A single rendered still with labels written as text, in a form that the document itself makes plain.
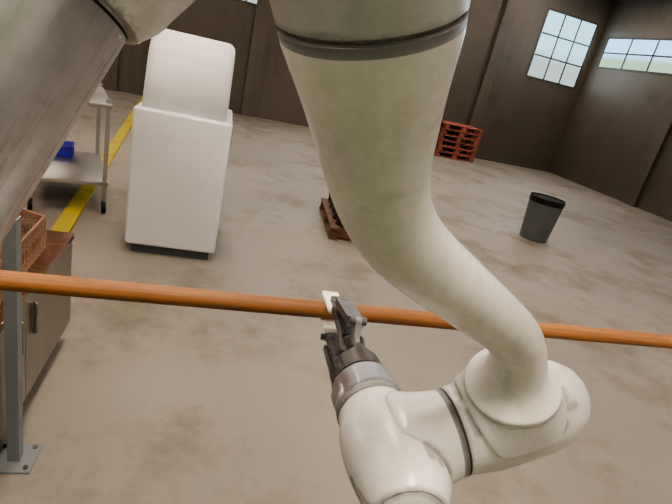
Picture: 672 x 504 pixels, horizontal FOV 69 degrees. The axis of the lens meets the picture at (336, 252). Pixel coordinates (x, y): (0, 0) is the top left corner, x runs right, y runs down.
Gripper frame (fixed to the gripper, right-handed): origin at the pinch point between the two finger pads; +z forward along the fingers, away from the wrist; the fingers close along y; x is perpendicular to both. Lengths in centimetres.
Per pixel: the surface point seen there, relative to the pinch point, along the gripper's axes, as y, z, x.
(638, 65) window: -196, 1005, 939
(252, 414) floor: 118, 113, 12
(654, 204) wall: 91, 810, 952
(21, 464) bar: 118, 82, -74
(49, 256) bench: 60, 138, -82
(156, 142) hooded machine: 34, 278, -56
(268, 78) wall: 21, 1120, 92
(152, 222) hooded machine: 91, 279, -54
